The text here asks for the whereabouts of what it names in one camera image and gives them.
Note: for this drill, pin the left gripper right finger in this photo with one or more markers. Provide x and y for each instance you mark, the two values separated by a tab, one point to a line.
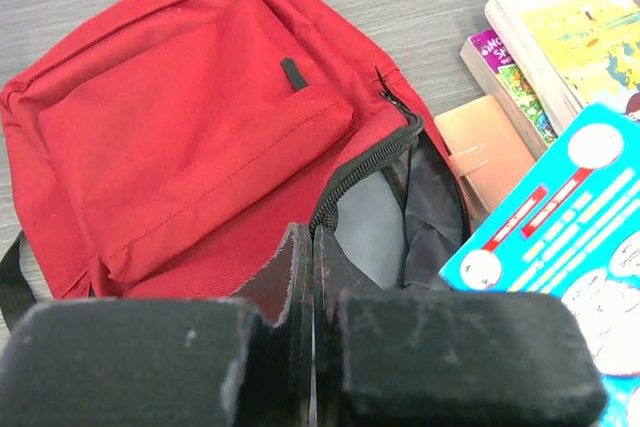
440	357

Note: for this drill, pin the purple cover book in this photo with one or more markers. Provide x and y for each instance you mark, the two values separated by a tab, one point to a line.
496	72

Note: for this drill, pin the red backpack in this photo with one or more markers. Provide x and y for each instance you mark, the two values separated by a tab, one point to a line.
163	148

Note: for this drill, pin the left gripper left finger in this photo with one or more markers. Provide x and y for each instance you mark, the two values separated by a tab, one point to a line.
244	360

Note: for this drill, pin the tan leather wallet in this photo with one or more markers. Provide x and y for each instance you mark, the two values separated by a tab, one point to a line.
487	154

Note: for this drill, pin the blue comic book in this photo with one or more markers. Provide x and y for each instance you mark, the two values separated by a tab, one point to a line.
570	228

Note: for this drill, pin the yellow cover book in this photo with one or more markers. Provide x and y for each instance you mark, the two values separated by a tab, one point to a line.
573	53

